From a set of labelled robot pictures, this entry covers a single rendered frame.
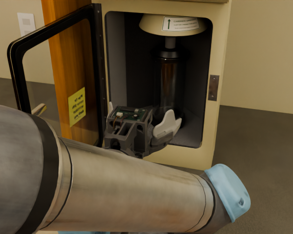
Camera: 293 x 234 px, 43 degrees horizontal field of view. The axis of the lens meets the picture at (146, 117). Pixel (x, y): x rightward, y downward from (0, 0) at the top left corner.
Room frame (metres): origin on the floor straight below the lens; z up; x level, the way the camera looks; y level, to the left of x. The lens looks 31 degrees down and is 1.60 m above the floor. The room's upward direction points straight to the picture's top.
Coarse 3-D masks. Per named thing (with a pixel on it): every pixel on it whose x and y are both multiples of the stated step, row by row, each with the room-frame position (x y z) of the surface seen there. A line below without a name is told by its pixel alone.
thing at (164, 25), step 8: (144, 16) 0.93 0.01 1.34; (152, 16) 0.90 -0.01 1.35; (160, 16) 0.88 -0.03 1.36; (168, 16) 0.88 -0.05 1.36; (176, 16) 0.88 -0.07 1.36; (184, 16) 0.88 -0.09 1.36; (144, 24) 0.91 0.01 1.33; (152, 24) 0.89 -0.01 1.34; (160, 24) 0.88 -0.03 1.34; (168, 24) 0.87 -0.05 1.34; (176, 24) 0.87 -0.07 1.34; (184, 24) 0.87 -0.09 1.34; (192, 24) 0.88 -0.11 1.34; (200, 24) 0.90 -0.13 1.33; (152, 32) 0.88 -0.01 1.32; (160, 32) 0.87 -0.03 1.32; (168, 32) 0.86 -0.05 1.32; (176, 32) 0.86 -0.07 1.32; (184, 32) 0.86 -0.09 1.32; (192, 32) 0.87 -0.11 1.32
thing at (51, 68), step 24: (48, 24) 0.71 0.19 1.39; (48, 48) 0.69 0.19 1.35; (72, 48) 0.77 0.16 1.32; (24, 72) 0.62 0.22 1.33; (48, 72) 0.68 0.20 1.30; (72, 72) 0.76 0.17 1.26; (48, 96) 0.67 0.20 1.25; (72, 96) 0.75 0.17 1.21; (48, 120) 0.66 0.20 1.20; (72, 120) 0.74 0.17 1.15; (96, 120) 0.85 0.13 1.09; (96, 144) 0.84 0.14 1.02
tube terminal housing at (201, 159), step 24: (96, 0) 0.89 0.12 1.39; (120, 0) 0.88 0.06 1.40; (144, 0) 0.86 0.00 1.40; (168, 0) 0.85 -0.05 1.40; (216, 24) 0.82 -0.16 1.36; (216, 48) 0.82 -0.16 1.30; (216, 72) 0.82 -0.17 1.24; (216, 120) 0.84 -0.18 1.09; (168, 144) 0.85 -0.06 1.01; (192, 168) 0.83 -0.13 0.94
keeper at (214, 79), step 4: (212, 76) 0.82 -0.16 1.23; (216, 76) 0.81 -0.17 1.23; (212, 80) 0.82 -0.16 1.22; (216, 80) 0.81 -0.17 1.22; (212, 84) 0.82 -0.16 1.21; (216, 84) 0.81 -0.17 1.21; (212, 88) 0.82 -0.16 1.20; (216, 88) 0.81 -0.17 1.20; (208, 92) 0.82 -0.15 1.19; (212, 92) 0.82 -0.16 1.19; (216, 92) 0.81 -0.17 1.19; (208, 96) 0.82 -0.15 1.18; (212, 96) 0.82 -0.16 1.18; (216, 96) 0.81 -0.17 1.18; (212, 100) 0.82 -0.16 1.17; (216, 100) 0.81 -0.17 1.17
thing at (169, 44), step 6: (168, 36) 0.95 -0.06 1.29; (174, 36) 0.95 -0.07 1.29; (168, 42) 0.94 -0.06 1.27; (174, 42) 0.94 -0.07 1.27; (156, 48) 0.94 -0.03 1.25; (162, 48) 0.94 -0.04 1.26; (168, 48) 0.94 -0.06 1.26; (174, 48) 0.94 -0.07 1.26; (180, 48) 0.94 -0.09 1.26; (156, 54) 0.93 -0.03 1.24; (162, 54) 0.92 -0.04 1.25; (168, 54) 0.91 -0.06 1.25; (174, 54) 0.91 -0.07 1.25; (180, 54) 0.92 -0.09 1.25
